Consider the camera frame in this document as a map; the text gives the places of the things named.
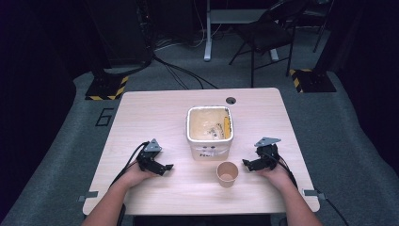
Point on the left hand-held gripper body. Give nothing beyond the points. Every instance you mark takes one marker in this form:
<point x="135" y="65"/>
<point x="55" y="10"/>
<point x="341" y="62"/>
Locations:
<point x="150" y="154"/>

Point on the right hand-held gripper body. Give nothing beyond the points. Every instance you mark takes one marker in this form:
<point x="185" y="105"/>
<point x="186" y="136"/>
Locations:
<point x="267" y="153"/>

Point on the person's left hand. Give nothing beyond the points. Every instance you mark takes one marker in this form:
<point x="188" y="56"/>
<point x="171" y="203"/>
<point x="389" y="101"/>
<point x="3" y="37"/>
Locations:
<point x="138" y="175"/>

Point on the person's right hand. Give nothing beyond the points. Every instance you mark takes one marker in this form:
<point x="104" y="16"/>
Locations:
<point x="276" y="176"/>

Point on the brown paper cup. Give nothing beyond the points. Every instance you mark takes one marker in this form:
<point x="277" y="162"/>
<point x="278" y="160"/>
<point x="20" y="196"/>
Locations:
<point x="227" y="175"/>

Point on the yellow item in bin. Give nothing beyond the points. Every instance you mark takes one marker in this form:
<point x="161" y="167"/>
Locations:
<point x="226" y="127"/>

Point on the white square plastic bin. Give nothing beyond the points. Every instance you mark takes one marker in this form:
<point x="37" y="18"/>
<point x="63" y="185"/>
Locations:
<point x="209" y="147"/>

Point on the grey table clamp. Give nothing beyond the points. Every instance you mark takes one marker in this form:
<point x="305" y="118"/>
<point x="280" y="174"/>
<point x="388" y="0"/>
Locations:
<point x="88" y="196"/>
<point x="313" y="193"/>

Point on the striped black stand base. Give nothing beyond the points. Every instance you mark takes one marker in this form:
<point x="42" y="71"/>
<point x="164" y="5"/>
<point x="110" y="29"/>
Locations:
<point x="105" y="89"/>
<point x="313" y="81"/>

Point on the black folding chair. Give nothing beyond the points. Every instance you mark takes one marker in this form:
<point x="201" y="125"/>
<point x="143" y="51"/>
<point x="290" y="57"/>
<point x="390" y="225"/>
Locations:
<point x="266" y="34"/>

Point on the black equipment cabinet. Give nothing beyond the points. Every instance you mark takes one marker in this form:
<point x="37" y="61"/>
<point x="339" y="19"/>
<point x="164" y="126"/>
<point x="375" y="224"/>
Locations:
<point x="122" y="31"/>

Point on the white desk frame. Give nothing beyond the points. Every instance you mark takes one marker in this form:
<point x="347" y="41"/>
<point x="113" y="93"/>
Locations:
<point x="209" y="31"/>

